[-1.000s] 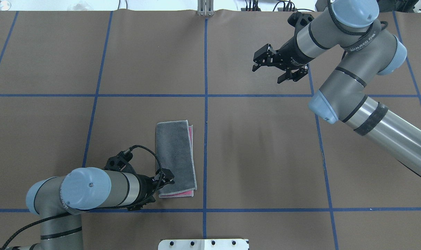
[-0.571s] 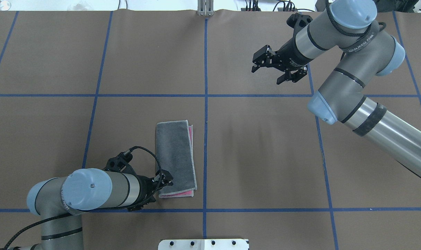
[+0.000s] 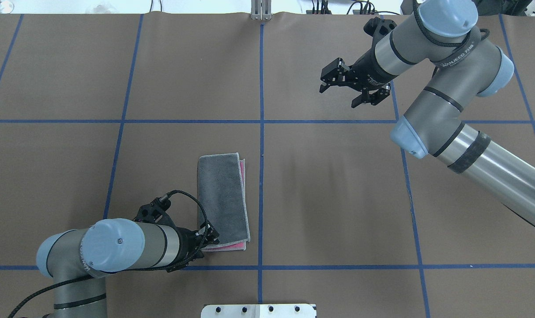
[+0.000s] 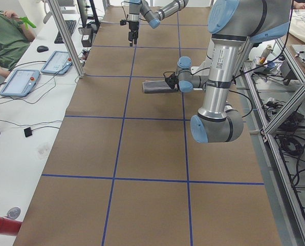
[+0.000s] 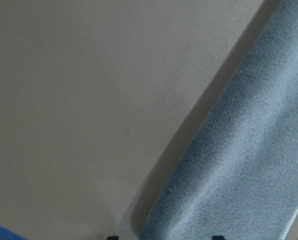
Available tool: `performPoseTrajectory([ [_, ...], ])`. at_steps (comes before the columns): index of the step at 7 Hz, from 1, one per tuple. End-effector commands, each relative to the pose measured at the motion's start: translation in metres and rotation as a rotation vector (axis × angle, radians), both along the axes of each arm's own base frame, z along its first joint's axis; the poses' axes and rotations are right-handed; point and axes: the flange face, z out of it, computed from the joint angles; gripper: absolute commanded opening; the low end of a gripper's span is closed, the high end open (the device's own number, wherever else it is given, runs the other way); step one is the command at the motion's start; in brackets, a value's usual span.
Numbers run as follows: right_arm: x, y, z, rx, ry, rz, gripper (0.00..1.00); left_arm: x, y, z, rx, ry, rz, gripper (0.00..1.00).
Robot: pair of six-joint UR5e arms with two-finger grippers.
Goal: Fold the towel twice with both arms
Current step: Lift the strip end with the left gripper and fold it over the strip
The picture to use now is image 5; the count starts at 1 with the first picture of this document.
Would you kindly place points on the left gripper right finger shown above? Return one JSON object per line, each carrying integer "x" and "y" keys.
{"x": 218, "y": 237}

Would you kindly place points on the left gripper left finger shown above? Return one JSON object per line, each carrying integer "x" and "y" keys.
{"x": 115, "y": 237}

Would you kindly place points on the pink and grey towel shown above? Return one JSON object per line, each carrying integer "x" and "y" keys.
{"x": 238, "y": 178}

